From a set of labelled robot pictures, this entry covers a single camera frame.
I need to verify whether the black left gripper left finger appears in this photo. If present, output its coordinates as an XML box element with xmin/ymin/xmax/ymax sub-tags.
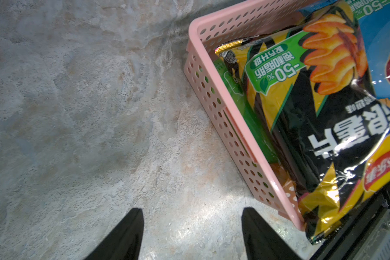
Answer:
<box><xmin>85</xmin><ymin>208</ymin><xmax>144</xmax><ymax>260</ymax></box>

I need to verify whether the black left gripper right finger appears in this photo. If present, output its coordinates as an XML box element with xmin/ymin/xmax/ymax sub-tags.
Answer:
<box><xmin>242</xmin><ymin>208</ymin><xmax>300</xmax><ymax>260</ymax></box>

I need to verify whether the black yellow potato chips bag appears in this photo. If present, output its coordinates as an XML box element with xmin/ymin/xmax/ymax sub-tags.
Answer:
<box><xmin>215</xmin><ymin>1</ymin><xmax>390</xmax><ymax>244</ymax></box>

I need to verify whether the green potato chips bag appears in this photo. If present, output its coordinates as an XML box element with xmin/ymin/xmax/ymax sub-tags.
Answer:
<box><xmin>213</xmin><ymin>59</ymin><xmax>280</xmax><ymax>164</ymax></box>

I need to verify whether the blue potato chips bag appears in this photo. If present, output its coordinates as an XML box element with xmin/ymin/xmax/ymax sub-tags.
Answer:
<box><xmin>298</xmin><ymin>0</ymin><xmax>390</xmax><ymax>113</ymax></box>

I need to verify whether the pink perforated plastic basket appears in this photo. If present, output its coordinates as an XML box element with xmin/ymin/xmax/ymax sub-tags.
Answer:
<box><xmin>184</xmin><ymin>1</ymin><xmax>308</xmax><ymax>231</ymax></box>

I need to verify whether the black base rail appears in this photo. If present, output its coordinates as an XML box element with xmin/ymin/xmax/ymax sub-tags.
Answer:
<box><xmin>311</xmin><ymin>184</ymin><xmax>390</xmax><ymax>260</ymax></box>

